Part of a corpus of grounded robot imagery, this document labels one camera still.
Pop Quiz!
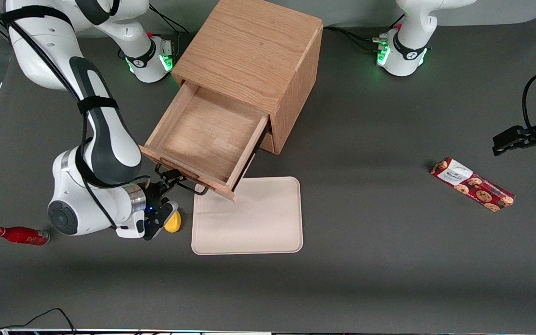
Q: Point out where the yellow lemon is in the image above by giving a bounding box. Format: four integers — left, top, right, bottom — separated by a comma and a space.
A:
164, 212, 182, 233

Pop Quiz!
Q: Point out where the black arm base cable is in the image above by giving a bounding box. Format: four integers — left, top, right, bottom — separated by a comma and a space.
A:
323, 14, 406, 53
148, 7, 192, 57

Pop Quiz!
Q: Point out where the dark grey table mat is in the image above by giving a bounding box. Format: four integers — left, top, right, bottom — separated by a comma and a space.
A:
0, 16, 536, 332

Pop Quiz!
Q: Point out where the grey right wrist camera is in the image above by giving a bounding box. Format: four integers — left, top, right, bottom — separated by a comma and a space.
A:
162, 199, 180, 223

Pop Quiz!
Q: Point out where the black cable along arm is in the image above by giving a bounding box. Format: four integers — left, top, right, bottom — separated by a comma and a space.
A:
0, 6, 153, 229

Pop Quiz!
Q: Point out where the wooden drawer cabinet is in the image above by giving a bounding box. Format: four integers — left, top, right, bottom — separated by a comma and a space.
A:
171, 0, 323, 155

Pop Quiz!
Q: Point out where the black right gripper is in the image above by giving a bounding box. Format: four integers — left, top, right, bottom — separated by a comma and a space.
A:
142, 169, 185, 241

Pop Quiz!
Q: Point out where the red tartan cookie box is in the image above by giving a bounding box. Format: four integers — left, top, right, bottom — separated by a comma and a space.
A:
430, 157, 516, 213

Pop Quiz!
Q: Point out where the dark metal drawer handle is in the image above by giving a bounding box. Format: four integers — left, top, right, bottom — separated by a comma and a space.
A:
155, 163, 209, 196

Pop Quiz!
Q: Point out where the black cable at table edge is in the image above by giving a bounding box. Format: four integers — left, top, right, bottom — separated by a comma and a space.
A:
0, 308, 78, 335

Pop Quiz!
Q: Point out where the beige rectangular tray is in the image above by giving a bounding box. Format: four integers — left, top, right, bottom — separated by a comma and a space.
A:
191, 176, 304, 256

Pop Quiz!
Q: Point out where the red bottle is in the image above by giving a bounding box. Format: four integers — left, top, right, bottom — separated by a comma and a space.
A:
0, 226, 51, 246

